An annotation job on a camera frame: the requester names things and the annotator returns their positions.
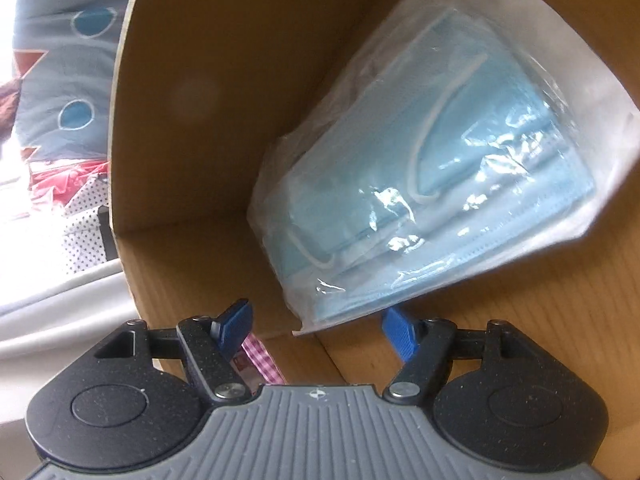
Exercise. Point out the pink checkered cloth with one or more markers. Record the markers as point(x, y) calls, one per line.
point(255, 365)

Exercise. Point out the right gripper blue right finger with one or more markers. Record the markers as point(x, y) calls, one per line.
point(424, 349)

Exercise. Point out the grey sheet with circles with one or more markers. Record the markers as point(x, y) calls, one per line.
point(65, 54)

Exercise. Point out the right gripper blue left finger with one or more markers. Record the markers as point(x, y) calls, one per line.
point(208, 346)

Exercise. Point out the blue face masks pack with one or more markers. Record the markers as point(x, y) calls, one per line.
point(462, 135)

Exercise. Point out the red patterned cloth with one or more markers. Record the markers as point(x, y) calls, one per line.
point(55, 185)

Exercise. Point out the polka dot white cloth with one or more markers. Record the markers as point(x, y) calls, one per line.
point(82, 238)

